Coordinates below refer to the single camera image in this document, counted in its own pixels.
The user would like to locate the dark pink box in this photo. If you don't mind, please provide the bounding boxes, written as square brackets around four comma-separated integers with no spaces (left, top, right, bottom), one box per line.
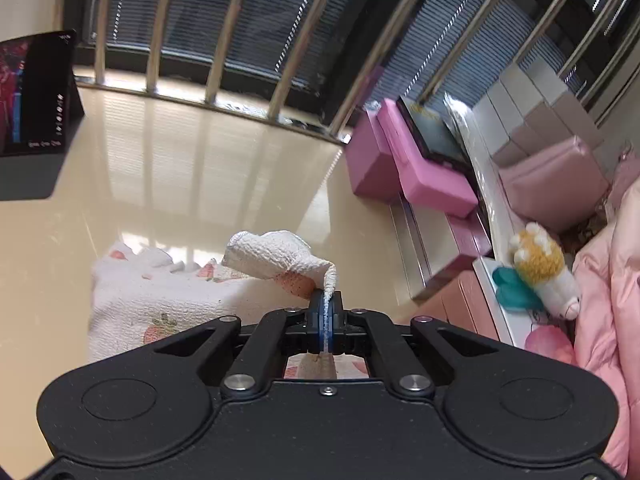
[345,110,401,204]

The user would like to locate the grey cardboard box top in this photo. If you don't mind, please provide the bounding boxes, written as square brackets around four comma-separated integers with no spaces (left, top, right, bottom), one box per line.
[525,56,602,148]

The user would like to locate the black tablet on stand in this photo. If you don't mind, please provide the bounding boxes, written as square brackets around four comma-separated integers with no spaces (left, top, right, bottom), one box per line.
[0,29,85,202]

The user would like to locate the metal window railing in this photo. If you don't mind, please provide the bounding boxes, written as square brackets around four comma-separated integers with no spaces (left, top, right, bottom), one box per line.
[64,0,639,138]

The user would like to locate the pink cushion bag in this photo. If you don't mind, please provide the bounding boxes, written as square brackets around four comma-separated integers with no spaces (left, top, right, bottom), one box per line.
[499,136,608,234]

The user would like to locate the plush alpaca toy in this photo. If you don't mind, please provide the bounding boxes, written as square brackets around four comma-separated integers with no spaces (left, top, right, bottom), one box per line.
[491,222,582,321]

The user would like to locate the light pink storage box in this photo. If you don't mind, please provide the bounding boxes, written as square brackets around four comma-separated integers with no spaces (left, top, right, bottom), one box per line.
[413,271,512,344]

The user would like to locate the pink puffy jacket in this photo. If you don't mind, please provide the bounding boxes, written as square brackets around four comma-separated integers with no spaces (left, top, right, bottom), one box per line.
[524,179,640,478]

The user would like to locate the grey cardboard box stack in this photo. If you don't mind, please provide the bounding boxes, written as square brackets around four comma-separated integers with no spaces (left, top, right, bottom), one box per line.
[473,73,546,168]

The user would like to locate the black flat box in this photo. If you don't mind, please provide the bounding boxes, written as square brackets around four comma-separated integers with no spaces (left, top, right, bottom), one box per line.
[396,96,471,174]

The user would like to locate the magenta foam block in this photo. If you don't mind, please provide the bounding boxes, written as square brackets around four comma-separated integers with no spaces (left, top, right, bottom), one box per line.
[376,99,478,218]

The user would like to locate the white flat board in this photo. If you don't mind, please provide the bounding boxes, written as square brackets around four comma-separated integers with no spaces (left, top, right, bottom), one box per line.
[444,94,532,348]

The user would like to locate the white strawberry print garment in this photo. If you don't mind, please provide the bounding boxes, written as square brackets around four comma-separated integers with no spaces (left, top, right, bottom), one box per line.
[88,228,371,380]

